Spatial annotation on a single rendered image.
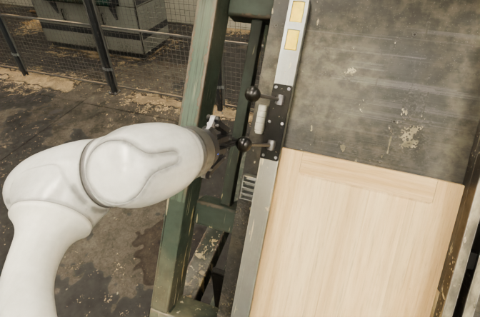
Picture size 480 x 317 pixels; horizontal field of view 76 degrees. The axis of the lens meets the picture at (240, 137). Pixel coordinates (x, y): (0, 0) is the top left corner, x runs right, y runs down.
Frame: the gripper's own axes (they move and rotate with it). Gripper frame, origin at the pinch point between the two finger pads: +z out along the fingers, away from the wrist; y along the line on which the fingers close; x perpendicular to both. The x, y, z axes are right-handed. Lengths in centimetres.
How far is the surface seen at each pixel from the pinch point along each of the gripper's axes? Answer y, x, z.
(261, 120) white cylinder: -5.7, 4.2, 12.6
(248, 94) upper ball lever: -11.7, 2.8, -0.2
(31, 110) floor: 41, -297, 204
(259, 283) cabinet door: 40.1, 12.1, 13.7
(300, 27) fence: -30.7, 10.1, 11.6
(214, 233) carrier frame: 46, -14, 49
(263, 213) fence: 19.1, 9.7, 11.6
